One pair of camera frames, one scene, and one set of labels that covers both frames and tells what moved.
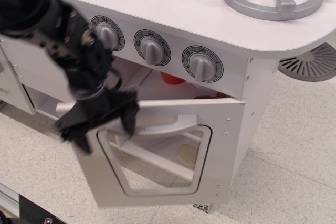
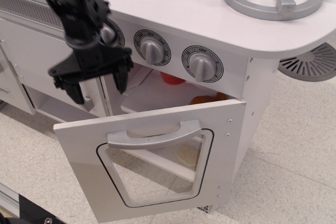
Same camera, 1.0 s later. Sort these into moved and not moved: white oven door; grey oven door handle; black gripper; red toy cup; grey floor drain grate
Moved: black gripper; grey oven door handle; white oven door
Not moved: red toy cup; grey floor drain grate
